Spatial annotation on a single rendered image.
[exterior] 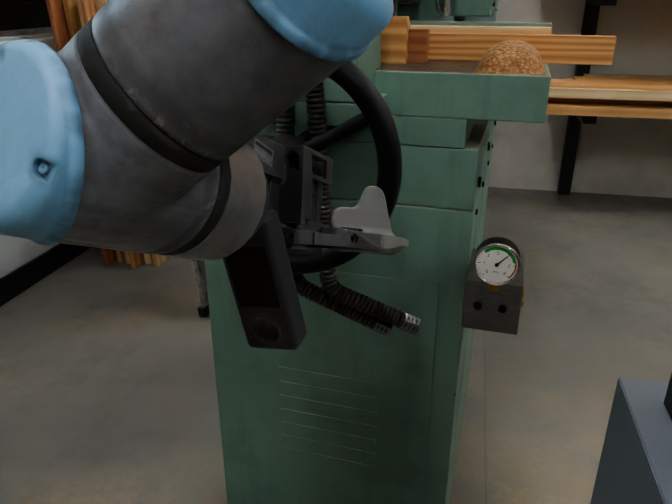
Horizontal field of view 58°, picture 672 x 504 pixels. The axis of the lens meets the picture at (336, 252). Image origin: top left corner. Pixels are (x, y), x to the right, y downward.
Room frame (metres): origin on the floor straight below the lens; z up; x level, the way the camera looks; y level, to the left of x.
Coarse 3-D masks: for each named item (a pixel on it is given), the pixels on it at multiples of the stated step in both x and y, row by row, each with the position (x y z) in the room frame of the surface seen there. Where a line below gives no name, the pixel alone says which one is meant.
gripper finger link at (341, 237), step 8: (328, 232) 0.45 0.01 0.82; (336, 232) 0.45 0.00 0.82; (344, 232) 0.45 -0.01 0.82; (352, 232) 0.46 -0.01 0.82; (360, 232) 0.47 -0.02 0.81; (320, 240) 0.44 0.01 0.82; (328, 240) 0.44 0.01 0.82; (336, 240) 0.45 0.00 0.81; (344, 240) 0.45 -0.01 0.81; (352, 240) 0.46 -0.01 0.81; (360, 240) 0.46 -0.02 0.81; (368, 240) 0.47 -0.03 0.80; (376, 240) 0.48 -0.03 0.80; (328, 248) 0.46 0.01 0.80; (344, 248) 0.46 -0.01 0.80; (352, 248) 0.46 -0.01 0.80; (360, 248) 0.46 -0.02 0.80; (368, 248) 0.46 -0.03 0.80; (376, 248) 0.47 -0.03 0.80
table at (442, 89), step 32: (384, 64) 0.92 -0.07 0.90; (416, 64) 0.92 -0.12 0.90; (448, 64) 0.92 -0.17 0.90; (544, 64) 0.92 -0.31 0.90; (384, 96) 0.83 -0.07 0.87; (416, 96) 0.84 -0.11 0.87; (448, 96) 0.82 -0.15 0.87; (480, 96) 0.81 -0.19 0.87; (512, 96) 0.80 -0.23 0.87; (544, 96) 0.79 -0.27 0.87
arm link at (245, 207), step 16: (240, 160) 0.37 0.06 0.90; (256, 160) 0.39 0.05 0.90; (240, 176) 0.36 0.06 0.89; (256, 176) 0.38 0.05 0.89; (240, 192) 0.35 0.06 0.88; (256, 192) 0.37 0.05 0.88; (240, 208) 0.35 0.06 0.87; (256, 208) 0.37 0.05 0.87; (224, 224) 0.34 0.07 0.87; (240, 224) 0.36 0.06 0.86; (256, 224) 0.37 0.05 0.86; (208, 240) 0.34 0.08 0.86; (224, 240) 0.35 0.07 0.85; (240, 240) 0.36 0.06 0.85; (176, 256) 0.35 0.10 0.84; (192, 256) 0.35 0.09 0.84; (208, 256) 0.36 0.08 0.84; (224, 256) 0.37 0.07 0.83
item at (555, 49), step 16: (432, 48) 0.99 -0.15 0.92; (448, 48) 0.98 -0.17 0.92; (464, 48) 0.97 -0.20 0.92; (480, 48) 0.96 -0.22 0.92; (544, 48) 0.94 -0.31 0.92; (560, 48) 0.93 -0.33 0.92; (576, 48) 0.93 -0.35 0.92; (592, 48) 0.92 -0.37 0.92; (608, 48) 0.91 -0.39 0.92; (576, 64) 0.93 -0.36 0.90; (592, 64) 0.92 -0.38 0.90; (608, 64) 0.91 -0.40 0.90
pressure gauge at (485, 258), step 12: (492, 240) 0.75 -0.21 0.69; (504, 240) 0.75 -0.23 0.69; (480, 252) 0.74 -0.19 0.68; (492, 252) 0.74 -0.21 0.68; (504, 252) 0.74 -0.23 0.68; (516, 252) 0.73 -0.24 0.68; (480, 264) 0.74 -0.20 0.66; (492, 264) 0.74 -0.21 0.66; (504, 264) 0.74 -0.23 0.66; (516, 264) 0.73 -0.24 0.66; (480, 276) 0.74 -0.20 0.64; (492, 276) 0.74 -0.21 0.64; (504, 276) 0.74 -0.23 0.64; (516, 276) 0.73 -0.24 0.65; (492, 288) 0.76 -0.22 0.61
